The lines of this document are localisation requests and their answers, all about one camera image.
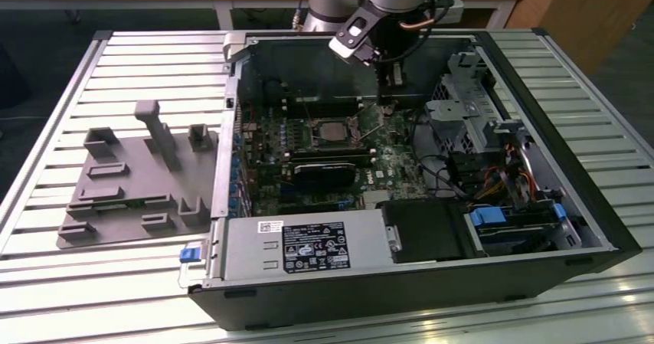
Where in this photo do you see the black RAM slot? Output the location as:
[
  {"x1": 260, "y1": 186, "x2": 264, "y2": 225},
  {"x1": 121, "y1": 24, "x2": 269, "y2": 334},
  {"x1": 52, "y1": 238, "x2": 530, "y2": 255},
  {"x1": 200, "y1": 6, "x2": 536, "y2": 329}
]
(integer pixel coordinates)
[
  {"x1": 289, "y1": 154, "x2": 372, "y2": 162},
  {"x1": 289, "y1": 151, "x2": 372, "y2": 159},
  {"x1": 289, "y1": 157, "x2": 372, "y2": 165},
  {"x1": 289, "y1": 148, "x2": 372, "y2": 156}
]

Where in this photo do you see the small silver chipset heatsink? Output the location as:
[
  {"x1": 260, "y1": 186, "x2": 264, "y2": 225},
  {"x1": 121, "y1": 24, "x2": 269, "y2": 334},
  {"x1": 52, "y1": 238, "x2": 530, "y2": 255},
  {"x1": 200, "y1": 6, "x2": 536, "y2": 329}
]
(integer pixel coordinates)
[{"x1": 364, "y1": 190, "x2": 394, "y2": 208}]

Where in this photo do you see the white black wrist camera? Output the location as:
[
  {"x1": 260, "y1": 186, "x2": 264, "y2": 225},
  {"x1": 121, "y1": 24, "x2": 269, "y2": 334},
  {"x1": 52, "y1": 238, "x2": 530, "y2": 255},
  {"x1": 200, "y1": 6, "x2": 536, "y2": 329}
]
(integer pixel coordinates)
[{"x1": 328, "y1": 6, "x2": 384, "y2": 67}]

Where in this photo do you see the black finned heatsink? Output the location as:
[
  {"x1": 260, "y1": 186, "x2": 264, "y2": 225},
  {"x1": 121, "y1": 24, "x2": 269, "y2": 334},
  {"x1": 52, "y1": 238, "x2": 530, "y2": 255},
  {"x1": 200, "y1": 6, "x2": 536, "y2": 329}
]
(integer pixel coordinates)
[{"x1": 283, "y1": 95, "x2": 359, "y2": 118}]

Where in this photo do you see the grey parts rack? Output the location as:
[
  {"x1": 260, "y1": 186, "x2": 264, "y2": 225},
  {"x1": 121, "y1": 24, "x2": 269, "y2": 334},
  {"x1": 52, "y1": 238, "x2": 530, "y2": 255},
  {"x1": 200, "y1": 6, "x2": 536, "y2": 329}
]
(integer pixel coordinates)
[{"x1": 55, "y1": 100, "x2": 220, "y2": 250}]

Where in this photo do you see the yellow orange wire bundle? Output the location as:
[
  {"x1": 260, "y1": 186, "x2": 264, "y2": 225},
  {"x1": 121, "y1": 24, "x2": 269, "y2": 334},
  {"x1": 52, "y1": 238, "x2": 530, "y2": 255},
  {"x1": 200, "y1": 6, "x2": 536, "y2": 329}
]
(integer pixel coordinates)
[{"x1": 478, "y1": 140, "x2": 540, "y2": 207}]

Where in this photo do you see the hard disk in blue carrier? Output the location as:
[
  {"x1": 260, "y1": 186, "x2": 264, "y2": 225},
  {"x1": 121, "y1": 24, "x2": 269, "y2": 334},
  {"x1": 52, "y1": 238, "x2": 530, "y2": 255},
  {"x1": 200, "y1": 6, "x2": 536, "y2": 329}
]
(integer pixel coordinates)
[{"x1": 462, "y1": 201, "x2": 568, "y2": 257}]

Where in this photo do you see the grey power supply unit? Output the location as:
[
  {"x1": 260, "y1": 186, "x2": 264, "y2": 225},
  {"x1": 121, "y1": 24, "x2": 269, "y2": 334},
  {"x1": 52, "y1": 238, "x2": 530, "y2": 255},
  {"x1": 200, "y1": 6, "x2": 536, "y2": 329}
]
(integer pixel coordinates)
[{"x1": 203, "y1": 208, "x2": 399, "y2": 283}]

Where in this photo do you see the brown wooden cabinet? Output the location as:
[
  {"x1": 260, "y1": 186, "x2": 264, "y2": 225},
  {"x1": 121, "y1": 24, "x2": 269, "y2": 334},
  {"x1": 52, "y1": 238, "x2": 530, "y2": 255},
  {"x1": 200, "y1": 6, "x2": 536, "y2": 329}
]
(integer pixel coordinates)
[{"x1": 504, "y1": 0, "x2": 654, "y2": 77}]

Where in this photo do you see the green RAM stick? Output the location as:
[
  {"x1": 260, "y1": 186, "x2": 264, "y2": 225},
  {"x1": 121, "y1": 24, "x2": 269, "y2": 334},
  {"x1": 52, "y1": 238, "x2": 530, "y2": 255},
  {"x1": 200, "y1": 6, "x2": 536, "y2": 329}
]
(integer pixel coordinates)
[{"x1": 89, "y1": 201, "x2": 147, "y2": 211}]

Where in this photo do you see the silver topped green CPU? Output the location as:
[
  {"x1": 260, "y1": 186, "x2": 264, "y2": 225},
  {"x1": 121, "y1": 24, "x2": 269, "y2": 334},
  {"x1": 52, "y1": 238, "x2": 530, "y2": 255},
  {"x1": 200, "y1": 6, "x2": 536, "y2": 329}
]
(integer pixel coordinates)
[{"x1": 319, "y1": 123, "x2": 350, "y2": 141}]

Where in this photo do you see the metal socket cover frame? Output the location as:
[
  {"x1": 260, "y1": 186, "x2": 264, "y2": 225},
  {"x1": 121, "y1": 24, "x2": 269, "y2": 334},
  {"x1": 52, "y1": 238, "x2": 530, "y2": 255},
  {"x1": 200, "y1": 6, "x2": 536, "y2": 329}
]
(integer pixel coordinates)
[{"x1": 350, "y1": 104, "x2": 387, "y2": 140}]

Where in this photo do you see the CPU socket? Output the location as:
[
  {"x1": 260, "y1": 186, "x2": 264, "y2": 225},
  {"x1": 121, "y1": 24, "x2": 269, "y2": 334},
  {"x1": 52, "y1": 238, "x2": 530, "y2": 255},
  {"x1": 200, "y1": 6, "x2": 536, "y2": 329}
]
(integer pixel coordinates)
[{"x1": 304, "y1": 116, "x2": 362, "y2": 150}]

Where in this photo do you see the black grey PC case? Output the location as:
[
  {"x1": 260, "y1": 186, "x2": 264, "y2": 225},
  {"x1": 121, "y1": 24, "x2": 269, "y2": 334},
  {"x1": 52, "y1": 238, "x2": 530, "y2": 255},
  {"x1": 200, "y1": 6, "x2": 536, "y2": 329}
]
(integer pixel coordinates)
[{"x1": 177, "y1": 28, "x2": 643, "y2": 332}]

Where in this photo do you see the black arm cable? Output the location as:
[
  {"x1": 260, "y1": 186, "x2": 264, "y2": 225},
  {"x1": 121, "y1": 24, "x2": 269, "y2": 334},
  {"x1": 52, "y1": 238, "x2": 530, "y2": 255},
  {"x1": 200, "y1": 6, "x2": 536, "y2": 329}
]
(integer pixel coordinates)
[{"x1": 380, "y1": 12, "x2": 440, "y2": 64}]

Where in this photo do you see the black plastic drive cover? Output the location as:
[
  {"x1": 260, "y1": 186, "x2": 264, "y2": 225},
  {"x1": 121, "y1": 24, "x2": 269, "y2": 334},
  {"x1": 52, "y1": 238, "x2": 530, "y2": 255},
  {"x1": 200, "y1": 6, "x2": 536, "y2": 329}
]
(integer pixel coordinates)
[{"x1": 380, "y1": 198, "x2": 484, "y2": 264}]

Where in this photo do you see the metal disk bay cage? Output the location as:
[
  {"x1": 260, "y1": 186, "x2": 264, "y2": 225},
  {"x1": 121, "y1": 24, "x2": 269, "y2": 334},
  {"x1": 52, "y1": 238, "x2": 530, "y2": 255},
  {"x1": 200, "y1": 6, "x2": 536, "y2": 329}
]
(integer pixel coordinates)
[{"x1": 422, "y1": 51, "x2": 530, "y2": 154}]

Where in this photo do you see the thin wire locking lever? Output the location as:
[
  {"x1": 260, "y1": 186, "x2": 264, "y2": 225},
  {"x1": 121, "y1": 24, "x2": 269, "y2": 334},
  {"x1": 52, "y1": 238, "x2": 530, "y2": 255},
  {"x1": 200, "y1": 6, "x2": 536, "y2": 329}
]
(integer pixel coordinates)
[{"x1": 299, "y1": 90, "x2": 316, "y2": 127}]

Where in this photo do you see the black graphics card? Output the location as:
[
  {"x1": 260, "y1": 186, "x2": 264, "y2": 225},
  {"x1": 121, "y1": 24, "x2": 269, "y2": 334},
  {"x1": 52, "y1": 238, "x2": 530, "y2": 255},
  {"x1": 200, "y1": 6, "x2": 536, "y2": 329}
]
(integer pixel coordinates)
[{"x1": 291, "y1": 162, "x2": 358, "y2": 188}]

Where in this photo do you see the green motherboard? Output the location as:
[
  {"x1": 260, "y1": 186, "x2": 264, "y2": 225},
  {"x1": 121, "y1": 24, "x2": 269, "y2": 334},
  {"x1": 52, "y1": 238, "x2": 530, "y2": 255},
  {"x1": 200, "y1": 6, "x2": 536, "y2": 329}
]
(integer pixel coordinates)
[{"x1": 232, "y1": 98, "x2": 426, "y2": 217}]

